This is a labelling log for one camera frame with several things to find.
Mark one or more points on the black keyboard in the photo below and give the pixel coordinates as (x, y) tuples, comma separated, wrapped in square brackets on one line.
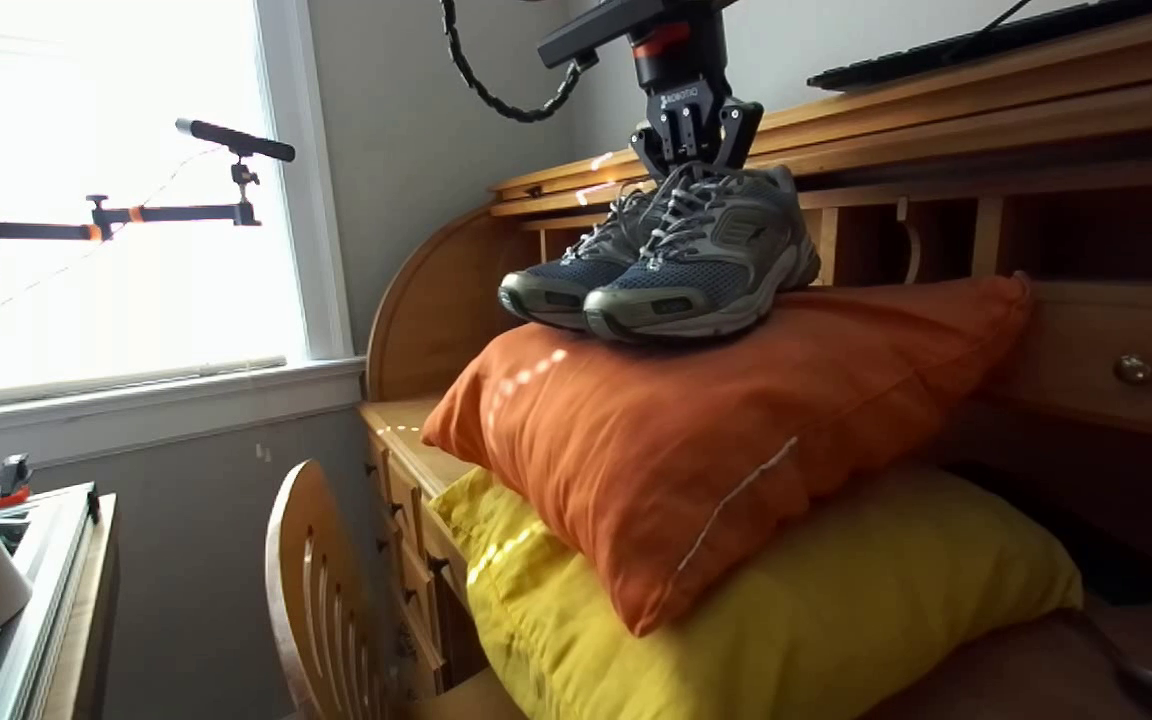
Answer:
[(1002, 43)]

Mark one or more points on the round metal drawer knob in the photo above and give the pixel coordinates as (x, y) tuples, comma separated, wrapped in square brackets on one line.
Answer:
[(1132, 370)]

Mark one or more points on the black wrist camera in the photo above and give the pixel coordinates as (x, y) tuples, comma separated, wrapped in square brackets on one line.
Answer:
[(596, 35)]

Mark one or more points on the orange pillow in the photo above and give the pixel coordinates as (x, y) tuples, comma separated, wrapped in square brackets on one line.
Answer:
[(737, 455)]

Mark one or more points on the yellow pillow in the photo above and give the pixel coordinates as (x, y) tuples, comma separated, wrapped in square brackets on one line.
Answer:
[(870, 613)]

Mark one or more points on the wooden roll-top desk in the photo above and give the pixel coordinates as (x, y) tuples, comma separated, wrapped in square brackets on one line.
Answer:
[(1108, 134)]

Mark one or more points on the blue white running shoe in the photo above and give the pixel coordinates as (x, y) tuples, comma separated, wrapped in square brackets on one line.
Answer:
[(556, 285), (722, 266)]

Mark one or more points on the wooden desk drawer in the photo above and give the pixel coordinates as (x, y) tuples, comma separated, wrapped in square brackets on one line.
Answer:
[(1081, 362)]

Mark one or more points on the black red clamp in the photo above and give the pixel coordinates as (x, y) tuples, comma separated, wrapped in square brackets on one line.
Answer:
[(8, 481)]

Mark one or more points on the wooden chair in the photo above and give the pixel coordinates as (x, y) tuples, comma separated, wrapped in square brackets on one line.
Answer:
[(321, 613)]

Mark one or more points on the black camera boom orange joints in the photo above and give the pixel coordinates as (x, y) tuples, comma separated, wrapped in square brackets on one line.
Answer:
[(239, 139)]

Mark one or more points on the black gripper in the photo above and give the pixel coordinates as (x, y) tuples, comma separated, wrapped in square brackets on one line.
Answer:
[(690, 92)]

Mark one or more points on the bright window white frame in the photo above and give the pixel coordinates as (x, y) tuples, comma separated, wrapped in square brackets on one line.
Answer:
[(108, 200)]

